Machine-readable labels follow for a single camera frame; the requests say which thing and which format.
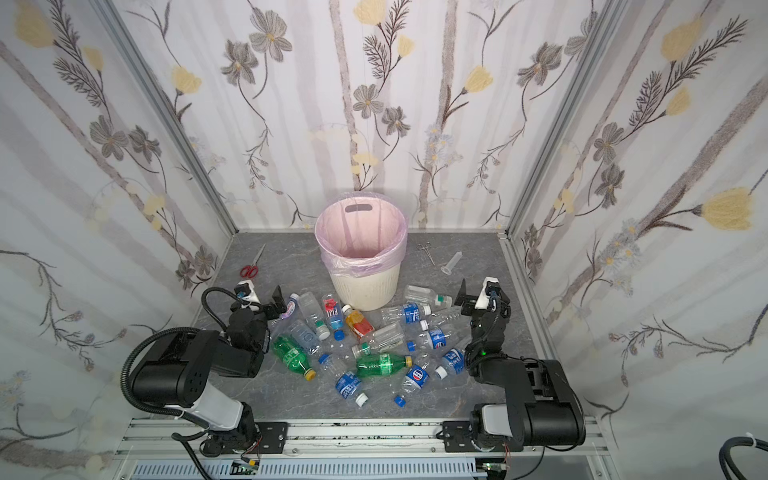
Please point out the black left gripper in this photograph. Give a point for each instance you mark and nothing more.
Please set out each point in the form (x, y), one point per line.
(264, 307)

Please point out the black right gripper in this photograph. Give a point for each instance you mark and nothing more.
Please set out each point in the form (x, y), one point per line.
(474, 305)

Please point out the clear bottle purple label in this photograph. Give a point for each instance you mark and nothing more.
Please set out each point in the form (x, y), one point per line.
(283, 322)

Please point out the clear crushed bottle white cap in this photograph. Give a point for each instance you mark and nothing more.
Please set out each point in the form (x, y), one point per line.
(441, 318)

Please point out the green bottle yellow cap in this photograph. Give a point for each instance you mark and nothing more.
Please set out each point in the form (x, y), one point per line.
(290, 353)
(382, 365)

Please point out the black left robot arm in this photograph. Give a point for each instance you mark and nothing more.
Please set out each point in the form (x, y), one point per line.
(168, 372)

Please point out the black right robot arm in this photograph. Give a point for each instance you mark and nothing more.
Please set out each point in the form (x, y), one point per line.
(540, 408)

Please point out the white ribbed waste bin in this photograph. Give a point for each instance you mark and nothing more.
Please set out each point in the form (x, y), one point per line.
(367, 293)

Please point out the pink plastic bin liner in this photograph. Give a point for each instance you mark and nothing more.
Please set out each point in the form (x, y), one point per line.
(361, 234)

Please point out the clear square bottle green band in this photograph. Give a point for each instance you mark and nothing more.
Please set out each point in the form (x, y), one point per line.
(314, 314)

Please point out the clear bottle light blue label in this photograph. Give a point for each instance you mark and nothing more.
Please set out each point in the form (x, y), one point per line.
(305, 337)

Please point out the clear bottle green label right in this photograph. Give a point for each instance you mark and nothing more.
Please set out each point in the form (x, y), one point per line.
(427, 296)

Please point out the steel surgical forceps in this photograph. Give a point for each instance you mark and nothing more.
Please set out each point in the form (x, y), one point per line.
(426, 249)

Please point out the clear square bottle centre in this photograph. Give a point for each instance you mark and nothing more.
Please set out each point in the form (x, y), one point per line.
(379, 341)

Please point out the orange drink bottle red label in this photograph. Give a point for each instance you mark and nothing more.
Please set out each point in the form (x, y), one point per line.
(357, 322)

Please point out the clear bottle blue round logo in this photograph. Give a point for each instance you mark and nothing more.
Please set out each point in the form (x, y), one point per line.
(414, 381)

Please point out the clear bottle blue label front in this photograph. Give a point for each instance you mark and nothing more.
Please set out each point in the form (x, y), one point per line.
(345, 382)

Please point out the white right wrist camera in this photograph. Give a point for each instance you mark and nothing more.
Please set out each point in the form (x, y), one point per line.
(489, 296)

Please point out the red handled scissors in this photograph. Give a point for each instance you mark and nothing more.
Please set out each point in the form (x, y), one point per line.
(250, 270)

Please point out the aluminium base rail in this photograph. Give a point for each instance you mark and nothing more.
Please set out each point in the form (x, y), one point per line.
(355, 449)

